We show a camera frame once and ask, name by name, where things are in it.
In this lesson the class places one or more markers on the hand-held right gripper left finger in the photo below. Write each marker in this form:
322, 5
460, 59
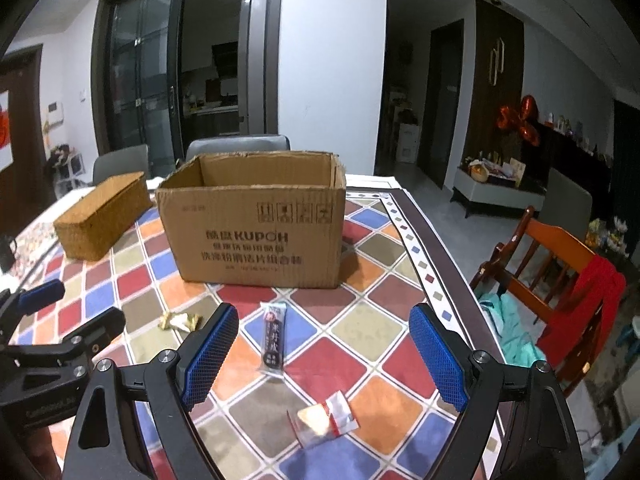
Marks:
210, 360

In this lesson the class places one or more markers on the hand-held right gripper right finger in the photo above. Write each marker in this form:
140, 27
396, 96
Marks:
440, 360

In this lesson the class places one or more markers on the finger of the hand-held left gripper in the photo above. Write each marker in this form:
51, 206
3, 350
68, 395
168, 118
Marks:
85, 332
42, 296

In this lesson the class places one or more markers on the gold candy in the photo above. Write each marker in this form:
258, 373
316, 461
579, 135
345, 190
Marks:
181, 321

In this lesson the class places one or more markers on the black stick snack packet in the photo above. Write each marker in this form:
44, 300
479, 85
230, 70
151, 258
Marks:
274, 337

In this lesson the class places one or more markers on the clear snack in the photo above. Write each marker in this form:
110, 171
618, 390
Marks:
320, 420

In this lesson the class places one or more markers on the brown cardboard box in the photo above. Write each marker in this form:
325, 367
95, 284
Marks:
250, 230

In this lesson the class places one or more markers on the person's left hand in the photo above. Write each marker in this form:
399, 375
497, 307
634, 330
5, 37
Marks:
42, 450

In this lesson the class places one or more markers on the black mug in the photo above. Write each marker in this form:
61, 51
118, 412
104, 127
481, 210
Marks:
6, 252

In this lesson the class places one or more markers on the patterned placemat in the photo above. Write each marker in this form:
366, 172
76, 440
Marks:
35, 232

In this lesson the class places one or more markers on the teal cloth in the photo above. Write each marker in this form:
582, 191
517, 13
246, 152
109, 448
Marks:
510, 330

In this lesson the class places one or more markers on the colourful checkered tablecloth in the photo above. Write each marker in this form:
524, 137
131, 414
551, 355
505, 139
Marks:
350, 330

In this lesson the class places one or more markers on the woven wicker basket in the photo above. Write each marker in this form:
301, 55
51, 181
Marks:
100, 215

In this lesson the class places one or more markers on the white shoe shelf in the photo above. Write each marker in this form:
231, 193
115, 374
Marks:
70, 167

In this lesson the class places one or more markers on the brown entrance door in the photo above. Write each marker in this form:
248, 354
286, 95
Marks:
25, 150

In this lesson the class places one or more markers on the small grey dining chair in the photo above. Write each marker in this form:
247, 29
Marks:
120, 162

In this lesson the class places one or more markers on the wooden chair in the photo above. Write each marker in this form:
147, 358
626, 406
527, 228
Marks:
545, 245

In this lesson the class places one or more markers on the red cloth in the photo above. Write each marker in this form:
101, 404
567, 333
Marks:
590, 300

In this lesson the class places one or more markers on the red door poster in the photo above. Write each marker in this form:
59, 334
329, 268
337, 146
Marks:
5, 127

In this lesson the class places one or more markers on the low white bench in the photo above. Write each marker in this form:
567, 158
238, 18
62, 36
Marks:
500, 195

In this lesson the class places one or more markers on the clutter on bench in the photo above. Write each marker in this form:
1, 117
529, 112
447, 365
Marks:
495, 170

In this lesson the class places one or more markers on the grey upholstered chair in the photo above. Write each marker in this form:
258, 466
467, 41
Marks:
565, 205

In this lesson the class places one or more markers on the flower bunch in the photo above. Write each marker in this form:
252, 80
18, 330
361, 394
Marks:
607, 235

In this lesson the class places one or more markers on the wide grey dining chair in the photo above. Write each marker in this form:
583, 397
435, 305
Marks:
237, 145

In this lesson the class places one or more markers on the white floor box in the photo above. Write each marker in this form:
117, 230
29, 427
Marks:
408, 142

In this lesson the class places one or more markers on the dark sideboard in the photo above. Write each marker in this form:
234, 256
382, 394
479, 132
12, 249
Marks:
575, 160

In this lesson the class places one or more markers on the sliding glass door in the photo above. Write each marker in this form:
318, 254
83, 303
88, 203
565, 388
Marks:
140, 75

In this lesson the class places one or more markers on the dark interior door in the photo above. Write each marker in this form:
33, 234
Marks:
440, 105

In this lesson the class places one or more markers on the red foil balloon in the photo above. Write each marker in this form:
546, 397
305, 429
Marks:
520, 117

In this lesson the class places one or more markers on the tall wooden cabinet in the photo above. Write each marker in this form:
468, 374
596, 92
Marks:
495, 80

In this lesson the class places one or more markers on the black range hood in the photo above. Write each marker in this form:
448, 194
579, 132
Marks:
226, 60

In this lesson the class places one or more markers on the silver refrigerator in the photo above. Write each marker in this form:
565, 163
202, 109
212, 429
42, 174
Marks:
255, 60

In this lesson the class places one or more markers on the white wall intercom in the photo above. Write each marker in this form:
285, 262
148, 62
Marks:
55, 112

